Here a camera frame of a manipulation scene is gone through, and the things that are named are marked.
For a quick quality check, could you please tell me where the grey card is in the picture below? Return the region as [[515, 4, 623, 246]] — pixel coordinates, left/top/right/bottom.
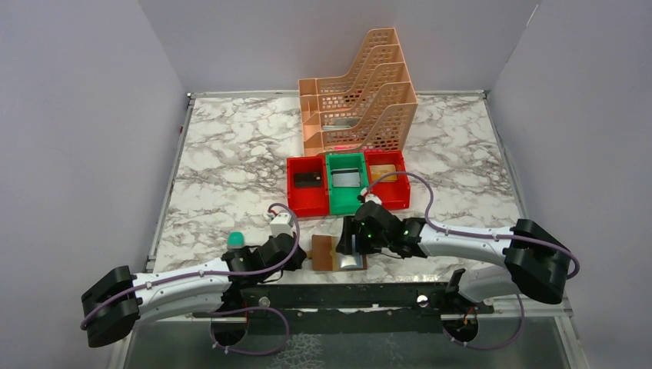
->
[[337, 253, 366, 271]]

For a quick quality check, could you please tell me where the brown leather card holder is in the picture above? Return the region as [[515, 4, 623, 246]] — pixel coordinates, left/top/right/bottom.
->
[[311, 234, 368, 272]]

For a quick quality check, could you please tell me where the red bin with black card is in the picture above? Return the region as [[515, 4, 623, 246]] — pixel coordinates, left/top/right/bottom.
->
[[286, 156, 330, 218]]

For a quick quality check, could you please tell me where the red bin with gold card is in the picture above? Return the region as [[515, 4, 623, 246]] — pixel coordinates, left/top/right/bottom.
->
[[364, 151, 411, 210]]

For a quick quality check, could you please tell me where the green plastic bin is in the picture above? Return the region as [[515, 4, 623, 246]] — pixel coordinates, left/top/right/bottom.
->
[[325, 153, 369, 215]]

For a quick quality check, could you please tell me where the peach plastic file organizer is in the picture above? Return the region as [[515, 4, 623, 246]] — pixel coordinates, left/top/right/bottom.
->
[[298, 28, 417, 156]]

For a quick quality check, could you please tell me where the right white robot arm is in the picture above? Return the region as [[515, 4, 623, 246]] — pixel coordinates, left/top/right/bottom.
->
[[336, 201, 574, 313]]

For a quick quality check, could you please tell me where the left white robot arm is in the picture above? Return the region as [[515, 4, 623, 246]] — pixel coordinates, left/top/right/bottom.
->
[[81, 233, 307, 348]]

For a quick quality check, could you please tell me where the gold card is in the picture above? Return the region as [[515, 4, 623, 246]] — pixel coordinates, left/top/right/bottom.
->
[[369, 165, 398, 183]]

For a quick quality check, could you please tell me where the silver card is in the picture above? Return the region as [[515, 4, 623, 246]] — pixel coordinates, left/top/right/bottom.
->
[[331, 168, 361, 188]]

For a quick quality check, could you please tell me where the black card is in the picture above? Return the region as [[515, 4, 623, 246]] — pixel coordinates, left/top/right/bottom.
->
[[293, 171, 323, 188]]

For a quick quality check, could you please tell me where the green eraser block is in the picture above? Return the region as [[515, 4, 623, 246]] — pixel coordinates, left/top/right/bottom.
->
[[227, 231, 245, 250]]

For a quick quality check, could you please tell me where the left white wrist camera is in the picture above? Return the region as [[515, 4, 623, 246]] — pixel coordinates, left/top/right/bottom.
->
[[264, 211, 296, 238]]

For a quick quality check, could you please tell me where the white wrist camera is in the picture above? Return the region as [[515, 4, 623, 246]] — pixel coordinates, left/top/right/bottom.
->
[[264, 211, 296, 238], [358, 188, 382, 205]]

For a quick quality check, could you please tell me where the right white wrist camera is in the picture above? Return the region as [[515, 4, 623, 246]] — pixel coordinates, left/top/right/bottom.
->
[[358, 188, 382, 205]]

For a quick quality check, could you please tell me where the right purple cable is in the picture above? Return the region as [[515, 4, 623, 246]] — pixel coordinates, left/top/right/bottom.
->
[[358, 171, 582, 352]]

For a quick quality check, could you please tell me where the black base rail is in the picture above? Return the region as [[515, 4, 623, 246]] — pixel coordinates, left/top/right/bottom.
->
[[219, 282, 470, 334]]

